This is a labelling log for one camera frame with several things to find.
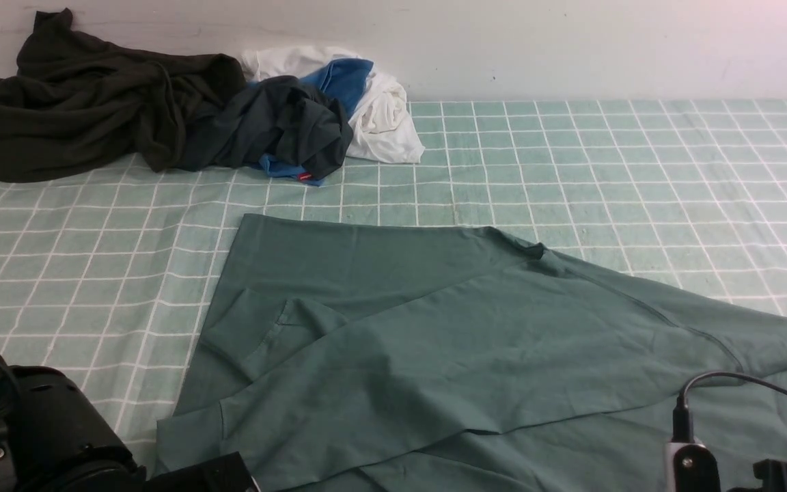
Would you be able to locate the white garment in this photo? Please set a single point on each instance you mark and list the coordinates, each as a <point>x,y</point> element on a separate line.
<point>382,125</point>

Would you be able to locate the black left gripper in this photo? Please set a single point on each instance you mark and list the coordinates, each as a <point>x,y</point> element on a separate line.
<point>225,473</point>

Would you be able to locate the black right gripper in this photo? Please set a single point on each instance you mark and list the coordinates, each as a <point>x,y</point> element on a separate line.
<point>771,473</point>

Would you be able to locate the dark grey garment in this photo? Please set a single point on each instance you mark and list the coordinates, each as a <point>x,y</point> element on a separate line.
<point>281,119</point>

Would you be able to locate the green long-sleeved shirt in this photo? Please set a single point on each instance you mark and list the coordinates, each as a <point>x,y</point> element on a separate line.
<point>339,357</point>

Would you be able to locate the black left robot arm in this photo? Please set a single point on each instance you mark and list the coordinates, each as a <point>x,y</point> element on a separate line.
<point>53,439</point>

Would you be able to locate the blue garment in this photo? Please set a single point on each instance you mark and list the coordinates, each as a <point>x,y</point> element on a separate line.
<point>341,79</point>

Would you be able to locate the green checkered tablecloth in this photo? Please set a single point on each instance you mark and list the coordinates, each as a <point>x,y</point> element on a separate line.
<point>107,275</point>

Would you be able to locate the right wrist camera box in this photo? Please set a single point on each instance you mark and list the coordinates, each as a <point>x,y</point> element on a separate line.
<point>690,467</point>

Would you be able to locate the dark olive garment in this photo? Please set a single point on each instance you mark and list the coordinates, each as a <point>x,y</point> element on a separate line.
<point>78,102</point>

